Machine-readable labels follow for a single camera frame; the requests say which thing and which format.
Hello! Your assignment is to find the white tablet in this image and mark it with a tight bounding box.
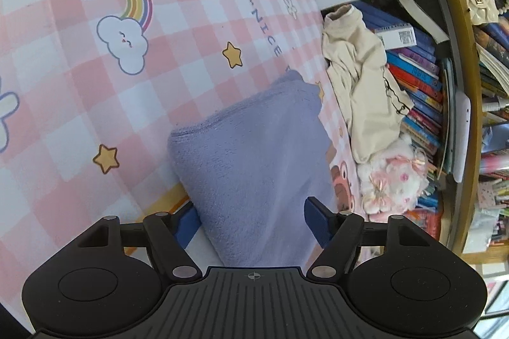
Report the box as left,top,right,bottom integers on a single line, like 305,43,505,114
443,58,472,183

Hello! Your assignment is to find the cream purse with pearls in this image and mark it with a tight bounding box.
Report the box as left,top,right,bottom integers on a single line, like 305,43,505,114
462,0,509,26

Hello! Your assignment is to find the purple and mauve sweater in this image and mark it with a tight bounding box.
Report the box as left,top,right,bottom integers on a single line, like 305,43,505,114
167,69,339,269

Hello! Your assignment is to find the white carton box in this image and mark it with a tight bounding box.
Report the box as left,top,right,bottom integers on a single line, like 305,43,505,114
374,25,418,49

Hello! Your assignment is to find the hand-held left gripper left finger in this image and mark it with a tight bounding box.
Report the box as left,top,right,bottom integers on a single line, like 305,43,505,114
75,204,203,282

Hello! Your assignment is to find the pink and white plush toy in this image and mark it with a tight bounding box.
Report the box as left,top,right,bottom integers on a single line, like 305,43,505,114
355,132,433,215

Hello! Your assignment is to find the cream garment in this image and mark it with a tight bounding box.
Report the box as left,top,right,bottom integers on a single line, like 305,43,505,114
321,4,415,165

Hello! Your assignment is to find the row of colourful books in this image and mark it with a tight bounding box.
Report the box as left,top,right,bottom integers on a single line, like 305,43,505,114
354,1,447,182

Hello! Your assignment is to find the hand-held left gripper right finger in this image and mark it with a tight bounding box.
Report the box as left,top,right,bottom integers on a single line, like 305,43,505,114
303,196,433,281

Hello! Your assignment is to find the pink checkered rainbow blanket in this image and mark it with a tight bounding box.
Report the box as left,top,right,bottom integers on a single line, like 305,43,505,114
0,0,364,324

